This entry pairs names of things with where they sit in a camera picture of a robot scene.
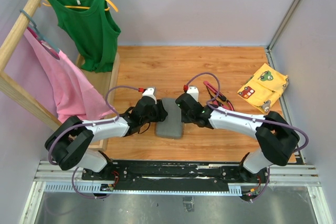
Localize grey plastic tool case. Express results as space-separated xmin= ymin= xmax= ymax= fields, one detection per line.
xmin=155 ymin=98 xmax=184 ymax=140

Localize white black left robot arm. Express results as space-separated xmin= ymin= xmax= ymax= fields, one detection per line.
xmin=45 ymin=96 xmax=168 ymax=180

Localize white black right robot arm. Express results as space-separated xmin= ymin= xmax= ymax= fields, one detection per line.
xmin=175 ymin=93 xmax=300 ymax=182

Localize pink black screwdriver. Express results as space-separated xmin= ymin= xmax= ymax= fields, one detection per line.
xmin=207 ymin=88 xmax=218 ymax=105

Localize pink utility knife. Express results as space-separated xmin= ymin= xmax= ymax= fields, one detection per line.
xmin=203 ymin=81 xmax=227 ymax=102

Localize wooden clothes rack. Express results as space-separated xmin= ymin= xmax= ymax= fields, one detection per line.
xmin=0 ymin=0 xmax=120 ymax=152

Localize pink shirt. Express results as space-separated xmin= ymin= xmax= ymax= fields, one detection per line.
xmin=24 ymin=28 xmax=112 ymax=123

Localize yellow patterned cloth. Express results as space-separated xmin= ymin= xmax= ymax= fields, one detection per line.
xmin=237 ymin=63 xmax=289 ymax=114

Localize grey clothes hanger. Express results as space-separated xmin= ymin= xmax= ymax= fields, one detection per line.
xmin=19 ymin=9 xmax=60 ymax=60

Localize green tank top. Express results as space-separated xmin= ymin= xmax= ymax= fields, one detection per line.
xmin=47 ymin=0 xmax=121 ymax=73

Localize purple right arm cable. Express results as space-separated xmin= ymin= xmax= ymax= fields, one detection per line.
xmin=187 ymin=72 xmax=309 ymax=204

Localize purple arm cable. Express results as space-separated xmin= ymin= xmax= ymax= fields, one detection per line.
xmin=47 ymin=85 xmax=148 ymax=200
xmin=187 ymin=72 xmax=309 ymax=204

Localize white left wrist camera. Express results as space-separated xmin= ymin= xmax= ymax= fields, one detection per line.
xmin=138 ymin=87 xmax=156 ymax=101

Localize pink handled pliers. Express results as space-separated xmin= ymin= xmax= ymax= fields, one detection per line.
xmin=213 ymin=100 xmax=235 ymax=111

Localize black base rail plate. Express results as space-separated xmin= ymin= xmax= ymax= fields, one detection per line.
xmin=81 ymin=159 xmax=267 ymax=192

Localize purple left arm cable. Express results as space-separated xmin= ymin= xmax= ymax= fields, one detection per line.
xmin=47 ymin=85 xmax=148 ymax=200

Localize aluminium frame post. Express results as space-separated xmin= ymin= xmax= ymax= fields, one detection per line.
xmin=265 ymin=0 xmax=320 ymax=51

